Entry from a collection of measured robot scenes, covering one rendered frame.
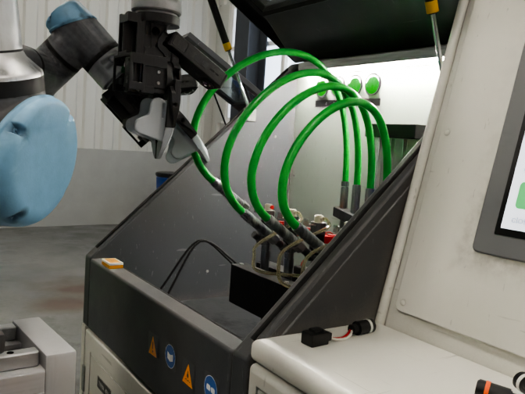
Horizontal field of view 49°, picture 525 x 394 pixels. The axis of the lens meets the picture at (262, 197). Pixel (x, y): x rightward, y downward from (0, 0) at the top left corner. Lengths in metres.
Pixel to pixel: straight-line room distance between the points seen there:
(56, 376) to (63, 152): 0.25
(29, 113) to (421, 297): 0.57
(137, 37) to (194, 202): 0.63
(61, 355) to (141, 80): 0.40
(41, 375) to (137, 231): 0.75
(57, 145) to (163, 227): 0.88
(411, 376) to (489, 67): 0.44
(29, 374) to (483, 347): 0.53
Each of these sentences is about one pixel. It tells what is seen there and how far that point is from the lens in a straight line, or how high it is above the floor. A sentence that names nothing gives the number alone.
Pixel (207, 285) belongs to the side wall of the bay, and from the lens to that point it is 1.50.
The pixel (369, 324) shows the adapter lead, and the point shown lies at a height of 1.00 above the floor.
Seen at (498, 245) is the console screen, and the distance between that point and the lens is 0.79.
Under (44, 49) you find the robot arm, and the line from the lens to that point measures 1.10.
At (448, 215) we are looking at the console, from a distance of 0.85.
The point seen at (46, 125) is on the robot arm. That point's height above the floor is 1.23.
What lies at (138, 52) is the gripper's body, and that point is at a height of 1.35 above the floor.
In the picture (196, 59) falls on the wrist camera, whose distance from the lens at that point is 0.92.
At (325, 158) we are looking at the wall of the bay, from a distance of 1.47.
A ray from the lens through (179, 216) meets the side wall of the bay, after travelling 1.42.
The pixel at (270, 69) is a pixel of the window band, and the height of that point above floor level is 2.18.
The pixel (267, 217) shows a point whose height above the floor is 1.11.
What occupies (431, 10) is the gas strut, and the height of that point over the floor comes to 1.45.
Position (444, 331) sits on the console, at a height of 1.00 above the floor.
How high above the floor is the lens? 1.23
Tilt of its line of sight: 5 degrees down
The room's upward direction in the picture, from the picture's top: 4 degrees clockwise
